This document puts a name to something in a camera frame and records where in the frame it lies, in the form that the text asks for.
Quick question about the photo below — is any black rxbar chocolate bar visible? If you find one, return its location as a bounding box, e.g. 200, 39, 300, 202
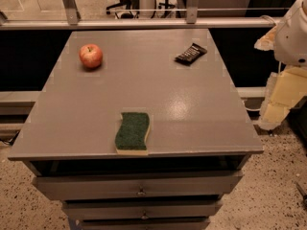
175, 43, 207, 66

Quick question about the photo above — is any grey drawer cabinet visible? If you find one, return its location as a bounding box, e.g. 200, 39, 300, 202
7, 28, 265, 230

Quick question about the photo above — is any green yellow sponge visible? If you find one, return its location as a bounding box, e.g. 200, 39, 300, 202
115, 112, 150, 155

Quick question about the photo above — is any grey drawer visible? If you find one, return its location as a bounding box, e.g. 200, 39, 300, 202
33, 171, 243, 201
63, 199, 222, 220
81, 218, 210, 230

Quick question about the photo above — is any metal railing frame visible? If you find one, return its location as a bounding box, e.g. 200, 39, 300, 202
0, 0, 307, 31

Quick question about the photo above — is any top grey drawer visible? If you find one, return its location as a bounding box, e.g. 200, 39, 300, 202
33, 171, 243, 201

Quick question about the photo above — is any bottom grey drawer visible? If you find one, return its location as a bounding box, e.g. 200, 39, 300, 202
81, 218, 210, 230

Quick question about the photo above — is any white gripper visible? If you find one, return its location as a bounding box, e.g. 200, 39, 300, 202
254, 0, 307, 130

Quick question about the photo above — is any middle grey drawer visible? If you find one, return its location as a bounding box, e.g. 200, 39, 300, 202
63, 199, 222, 220

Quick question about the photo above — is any red apple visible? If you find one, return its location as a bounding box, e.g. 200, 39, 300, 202
79, 44, 103, 69

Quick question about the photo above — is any black office chair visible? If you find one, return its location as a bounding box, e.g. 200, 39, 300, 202
106, 0, 139, 19

